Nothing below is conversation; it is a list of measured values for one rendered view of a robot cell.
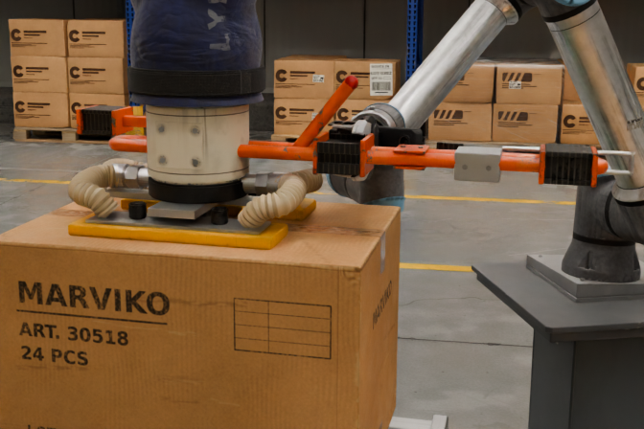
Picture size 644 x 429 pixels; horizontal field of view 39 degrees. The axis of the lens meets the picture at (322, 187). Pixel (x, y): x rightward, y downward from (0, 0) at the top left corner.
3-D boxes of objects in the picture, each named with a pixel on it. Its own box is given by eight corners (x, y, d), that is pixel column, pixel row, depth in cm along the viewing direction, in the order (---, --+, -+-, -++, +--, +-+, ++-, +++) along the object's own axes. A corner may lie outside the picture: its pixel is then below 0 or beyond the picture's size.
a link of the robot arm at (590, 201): (608, 226, 236) (614, 159, 233) (655, 240, 220) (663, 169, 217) (560, 228, 230) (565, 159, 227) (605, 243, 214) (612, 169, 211)
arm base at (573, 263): (550, 262, 236) (553, 225, 234) (621, 264, 238) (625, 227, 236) (577, 282, 217) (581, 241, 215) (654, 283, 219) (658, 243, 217)
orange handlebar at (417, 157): (46, 152, 157) (45, 131, 156) (124, 128, 185) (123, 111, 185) (609, 182, 136) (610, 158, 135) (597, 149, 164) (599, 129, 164)
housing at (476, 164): (452, 181, 141) (453, 152, 140) (457, 172, 147) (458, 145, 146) (498, 183, 139) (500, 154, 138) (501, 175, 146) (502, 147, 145)
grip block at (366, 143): (310, 175, 144) (311, 139, 143) (325, 165, 154) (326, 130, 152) (363, 178, 142) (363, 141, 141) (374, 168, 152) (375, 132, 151)
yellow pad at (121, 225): (67, 236, 146) (65, 205, 145) (96, 221, 155) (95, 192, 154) (270, 251, 138) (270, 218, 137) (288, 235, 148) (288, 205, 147)
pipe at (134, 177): (72, 211, 147) (70, 176, 146) (138, 181, 171) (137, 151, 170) (274, 225, 139) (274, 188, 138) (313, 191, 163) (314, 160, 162)
